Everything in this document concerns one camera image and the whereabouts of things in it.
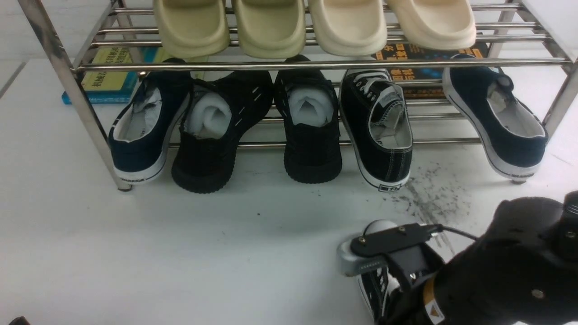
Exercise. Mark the navy Warrior sneaker left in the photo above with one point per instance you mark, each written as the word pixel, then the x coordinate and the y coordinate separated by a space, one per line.
pixel 140 135

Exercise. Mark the black knit sneaker right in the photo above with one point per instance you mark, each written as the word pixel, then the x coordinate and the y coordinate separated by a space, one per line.
pixel 308 105

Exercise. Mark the cream slipper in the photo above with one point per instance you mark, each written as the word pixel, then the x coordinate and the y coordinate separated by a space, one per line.
pixel 349 28
pixel 436 24

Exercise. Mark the cream slipper right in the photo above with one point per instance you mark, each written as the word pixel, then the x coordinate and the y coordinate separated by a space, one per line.
pixel 436 24

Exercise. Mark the olive green slipper right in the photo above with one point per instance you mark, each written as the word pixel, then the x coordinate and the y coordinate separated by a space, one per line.
pixel 270 28

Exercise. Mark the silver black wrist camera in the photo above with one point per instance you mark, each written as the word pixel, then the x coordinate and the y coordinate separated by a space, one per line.
pixel 360 253

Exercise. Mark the stainless steel shoe rack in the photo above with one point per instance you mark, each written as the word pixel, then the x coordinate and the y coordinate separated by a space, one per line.
pixel 517 39

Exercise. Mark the olive green slipper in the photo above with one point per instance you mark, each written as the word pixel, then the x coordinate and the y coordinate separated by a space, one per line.
pixel 192 28
pixel 270 28

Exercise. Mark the yellow blue book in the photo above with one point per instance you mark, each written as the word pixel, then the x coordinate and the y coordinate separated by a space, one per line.
pixel 114 87

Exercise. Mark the black knit sneaker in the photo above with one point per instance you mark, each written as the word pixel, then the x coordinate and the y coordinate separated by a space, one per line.
pixel 220 113
pixel 308 105

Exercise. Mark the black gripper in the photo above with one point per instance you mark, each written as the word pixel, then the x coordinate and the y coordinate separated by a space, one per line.
pixel 413 302

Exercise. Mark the black orange book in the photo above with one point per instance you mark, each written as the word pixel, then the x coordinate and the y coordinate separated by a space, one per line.
pixel 424 82

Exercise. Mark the olive green slipper left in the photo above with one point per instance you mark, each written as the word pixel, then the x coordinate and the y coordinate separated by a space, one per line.
pixel 192 28

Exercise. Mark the navy warrior sneaker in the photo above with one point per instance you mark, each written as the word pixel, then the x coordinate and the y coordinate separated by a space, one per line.
pixel 513 138
pixel 140 135

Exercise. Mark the black knit sneaker left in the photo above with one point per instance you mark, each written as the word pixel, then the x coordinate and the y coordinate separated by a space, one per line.
pixel 220 113

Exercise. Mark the black canvas sneaker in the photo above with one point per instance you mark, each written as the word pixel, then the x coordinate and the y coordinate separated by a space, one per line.
pixel 374 112
pixel 377 288

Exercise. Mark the navy Warrior sneaker right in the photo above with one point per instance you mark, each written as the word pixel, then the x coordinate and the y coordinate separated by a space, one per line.
pixel 513 138

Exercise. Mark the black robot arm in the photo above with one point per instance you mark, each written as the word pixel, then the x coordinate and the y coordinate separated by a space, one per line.
pixel 522 269

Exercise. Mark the cream slipper left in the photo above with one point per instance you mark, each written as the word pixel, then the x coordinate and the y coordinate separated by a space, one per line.
pixel 349 28

